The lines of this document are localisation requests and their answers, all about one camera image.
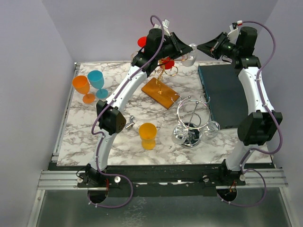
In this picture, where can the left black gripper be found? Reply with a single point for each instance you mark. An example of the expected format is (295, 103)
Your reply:
(179, 48)

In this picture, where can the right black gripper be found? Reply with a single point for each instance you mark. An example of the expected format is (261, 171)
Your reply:
(212, 47)

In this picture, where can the clear wine glass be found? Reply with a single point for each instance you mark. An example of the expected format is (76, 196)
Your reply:
(189, 59)

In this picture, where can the yellow wine glass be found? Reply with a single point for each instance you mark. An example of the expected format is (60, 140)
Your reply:
(148, 132)

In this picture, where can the orange wine glass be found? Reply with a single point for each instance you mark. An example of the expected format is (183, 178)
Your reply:
(82, 86)

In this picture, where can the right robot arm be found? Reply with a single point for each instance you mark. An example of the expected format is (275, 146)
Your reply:
(262, 121)

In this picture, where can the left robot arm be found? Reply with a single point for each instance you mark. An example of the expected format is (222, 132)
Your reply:
(110, 119)

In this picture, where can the right red wine glass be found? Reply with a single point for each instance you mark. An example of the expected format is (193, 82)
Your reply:
(166, 64)

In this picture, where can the red wine glass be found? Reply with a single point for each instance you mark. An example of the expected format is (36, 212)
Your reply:
(142, 41)
(166, 64)

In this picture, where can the left red wine glass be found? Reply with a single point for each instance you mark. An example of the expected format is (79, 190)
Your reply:
(142, 41)

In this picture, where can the blue wine glass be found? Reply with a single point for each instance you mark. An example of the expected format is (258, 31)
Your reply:
(96, 79)

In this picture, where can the white cylinder fitting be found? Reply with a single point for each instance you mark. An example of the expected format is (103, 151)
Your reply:
(136, 127)

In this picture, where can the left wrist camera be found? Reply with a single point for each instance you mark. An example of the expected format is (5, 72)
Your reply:
(166, 26)

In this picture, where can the gold wire wine glass rack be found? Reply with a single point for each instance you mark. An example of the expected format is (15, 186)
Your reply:
(158, 91)

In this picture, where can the chrome wire glass rack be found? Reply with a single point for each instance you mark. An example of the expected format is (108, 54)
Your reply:
(195, 114)

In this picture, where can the aluminium rail frame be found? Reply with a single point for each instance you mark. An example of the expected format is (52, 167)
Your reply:
(261, 202)

